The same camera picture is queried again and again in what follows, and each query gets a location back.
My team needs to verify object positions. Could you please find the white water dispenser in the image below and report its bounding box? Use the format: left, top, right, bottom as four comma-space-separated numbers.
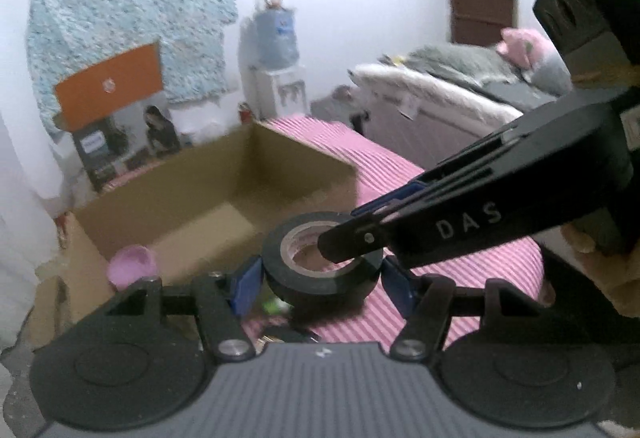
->
241, 15, 311, 121

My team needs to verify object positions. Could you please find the person's right hand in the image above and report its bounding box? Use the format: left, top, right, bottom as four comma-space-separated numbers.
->
560, 218, 640, 319

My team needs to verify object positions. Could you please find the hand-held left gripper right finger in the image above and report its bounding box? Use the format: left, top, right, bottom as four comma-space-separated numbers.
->
382, 258, 548, 364

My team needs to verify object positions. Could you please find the orange printed appliance box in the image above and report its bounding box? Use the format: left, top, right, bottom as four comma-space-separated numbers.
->
52, 42, 183, 193

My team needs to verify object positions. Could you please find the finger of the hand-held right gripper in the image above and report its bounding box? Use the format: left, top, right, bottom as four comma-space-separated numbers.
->
317, 210, 401, 265
351, 120, 531, 219

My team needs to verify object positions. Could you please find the black tape roll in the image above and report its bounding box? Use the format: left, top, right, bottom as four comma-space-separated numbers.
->
262, 212, 385, 309

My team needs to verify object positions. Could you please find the dark grey bedding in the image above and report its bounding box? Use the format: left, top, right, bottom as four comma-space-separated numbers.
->
480, 52, 576, 111

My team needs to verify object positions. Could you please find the white plastic bag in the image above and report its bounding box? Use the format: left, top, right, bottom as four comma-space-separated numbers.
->
185, 118, 236, 145

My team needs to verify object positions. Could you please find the pink checked cloth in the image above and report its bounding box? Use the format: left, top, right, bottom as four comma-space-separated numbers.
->
265, 115, 546, 344

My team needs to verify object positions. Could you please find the blue water bottle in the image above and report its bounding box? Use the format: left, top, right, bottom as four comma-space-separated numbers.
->
254, 5, 301, 68

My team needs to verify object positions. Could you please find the pink plastic cup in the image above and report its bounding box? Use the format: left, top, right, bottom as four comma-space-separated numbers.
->
107, 244, 161, 291

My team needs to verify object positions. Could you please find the cardboard box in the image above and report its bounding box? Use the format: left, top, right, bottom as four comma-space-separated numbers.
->
20, 120, 358, 354

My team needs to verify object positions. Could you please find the grey fluffy blanket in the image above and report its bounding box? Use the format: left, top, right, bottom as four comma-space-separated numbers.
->
405, 42, 526, 86

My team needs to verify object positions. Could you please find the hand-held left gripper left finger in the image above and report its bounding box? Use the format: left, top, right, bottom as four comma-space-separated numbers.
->
90, 255, 264, 364

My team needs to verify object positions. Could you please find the pink plush toy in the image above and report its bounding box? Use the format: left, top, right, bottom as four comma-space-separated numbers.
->
497, 28, 558, 68

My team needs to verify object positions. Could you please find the white curtain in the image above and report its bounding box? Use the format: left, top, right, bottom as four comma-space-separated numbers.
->
0, 108, 66, 354

